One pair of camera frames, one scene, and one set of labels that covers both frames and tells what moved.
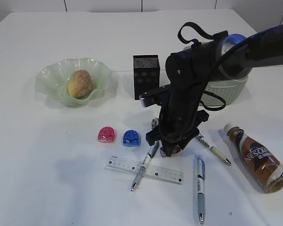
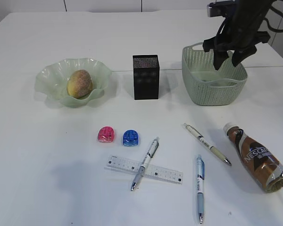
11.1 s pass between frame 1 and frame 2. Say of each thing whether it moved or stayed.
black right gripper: moved
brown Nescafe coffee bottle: stayed
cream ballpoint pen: stayed
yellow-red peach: stayed
